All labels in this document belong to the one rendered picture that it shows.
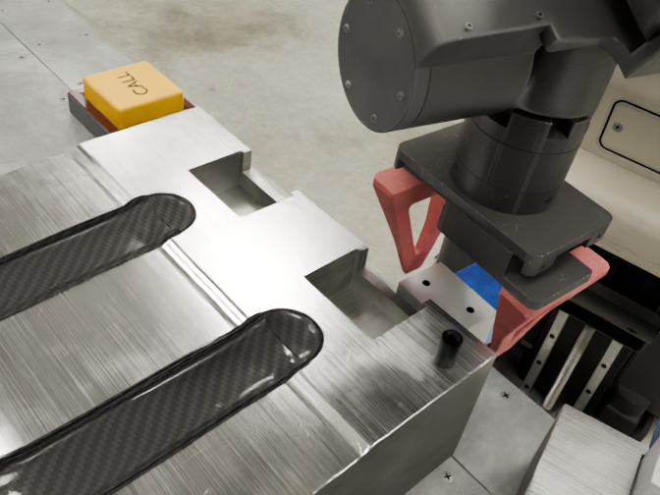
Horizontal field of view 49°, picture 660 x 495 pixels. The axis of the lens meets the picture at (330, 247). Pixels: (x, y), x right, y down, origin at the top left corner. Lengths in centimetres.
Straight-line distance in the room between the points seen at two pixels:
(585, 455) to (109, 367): 23
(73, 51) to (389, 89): 51
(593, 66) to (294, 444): 20
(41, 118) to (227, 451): 41
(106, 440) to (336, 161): 172
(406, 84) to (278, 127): 185
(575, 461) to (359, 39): 23
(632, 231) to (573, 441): 32
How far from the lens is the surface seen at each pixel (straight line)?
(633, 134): 68
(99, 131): 62
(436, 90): 28
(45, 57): 75
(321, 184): 192
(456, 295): 44
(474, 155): 36
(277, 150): 202
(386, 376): 34
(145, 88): 62
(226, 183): 47
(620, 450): 40
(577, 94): 34
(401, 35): 27
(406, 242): 44
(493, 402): 47
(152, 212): 42
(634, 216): 67
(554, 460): 38
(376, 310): 40
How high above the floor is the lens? 115
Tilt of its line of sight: 42 degrees down
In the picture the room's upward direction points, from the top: 10 degrees clockwise
